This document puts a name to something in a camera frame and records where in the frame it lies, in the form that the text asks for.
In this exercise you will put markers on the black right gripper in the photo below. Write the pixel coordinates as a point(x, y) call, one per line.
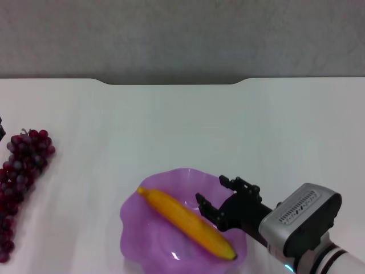
point(242, 209)

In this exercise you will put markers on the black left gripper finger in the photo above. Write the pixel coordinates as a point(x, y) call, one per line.
point(1, 129)

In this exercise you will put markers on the dark red grape bunch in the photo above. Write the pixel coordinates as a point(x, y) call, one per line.
point(20, 168)

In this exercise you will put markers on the yellow banana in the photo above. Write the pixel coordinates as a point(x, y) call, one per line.
point(185, 217)

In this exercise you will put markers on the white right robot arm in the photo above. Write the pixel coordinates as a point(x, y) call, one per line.
point(336, 259)

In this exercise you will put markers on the purple wavy plastic bowl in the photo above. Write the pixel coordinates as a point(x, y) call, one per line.
point(148, 237)

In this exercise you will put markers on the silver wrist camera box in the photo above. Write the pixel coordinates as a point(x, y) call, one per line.
point(302, 217)

